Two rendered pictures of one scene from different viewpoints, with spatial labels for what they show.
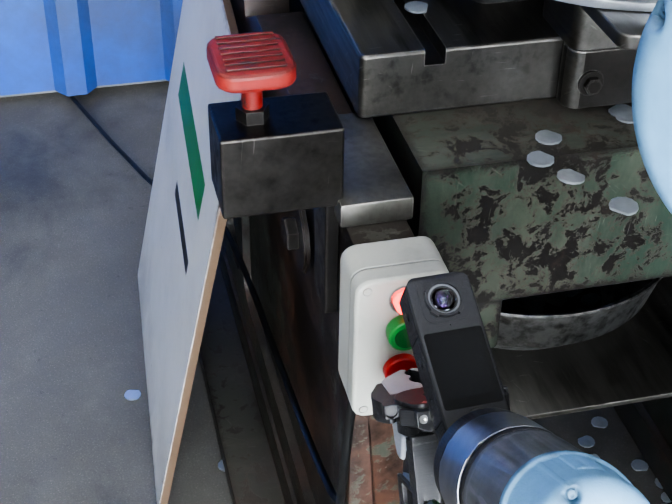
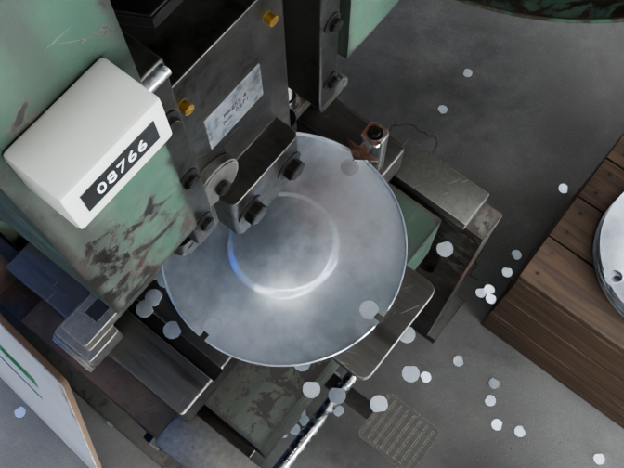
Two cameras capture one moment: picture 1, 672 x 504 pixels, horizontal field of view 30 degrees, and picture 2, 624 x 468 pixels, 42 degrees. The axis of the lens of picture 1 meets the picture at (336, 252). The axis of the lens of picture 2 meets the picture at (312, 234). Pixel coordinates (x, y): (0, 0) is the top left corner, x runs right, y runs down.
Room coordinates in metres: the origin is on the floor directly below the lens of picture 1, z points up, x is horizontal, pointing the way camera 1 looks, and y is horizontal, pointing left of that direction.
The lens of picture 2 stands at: (0.74, -0.07, 1.68)
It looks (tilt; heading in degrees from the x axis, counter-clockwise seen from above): 70 degrees down; 323
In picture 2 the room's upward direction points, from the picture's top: 1 degrees counter-clockwise
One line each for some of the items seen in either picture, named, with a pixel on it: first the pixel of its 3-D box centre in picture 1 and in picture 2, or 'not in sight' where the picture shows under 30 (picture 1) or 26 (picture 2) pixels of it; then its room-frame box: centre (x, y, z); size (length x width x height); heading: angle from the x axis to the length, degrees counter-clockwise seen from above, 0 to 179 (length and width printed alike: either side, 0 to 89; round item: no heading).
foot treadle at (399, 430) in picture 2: not in sight; (299, 356); (1.00, -0.23, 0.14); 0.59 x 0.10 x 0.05; 14
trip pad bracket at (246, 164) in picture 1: (277, 209); not in sight; (0.83, 0.05, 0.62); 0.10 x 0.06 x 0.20; 104
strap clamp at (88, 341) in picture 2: not in sight; (110, 293); (1.09, -0.04, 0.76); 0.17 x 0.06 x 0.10; 104
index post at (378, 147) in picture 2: not in sight; (372, 149); (1.05, -0.40, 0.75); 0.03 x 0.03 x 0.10; 14
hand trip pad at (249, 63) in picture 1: (251, 96); not in sight; (0.83, 0.07, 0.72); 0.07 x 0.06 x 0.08; 14
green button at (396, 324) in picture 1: (404, 332); not in sight; (0.73, -0.05, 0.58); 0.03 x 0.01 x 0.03; 104
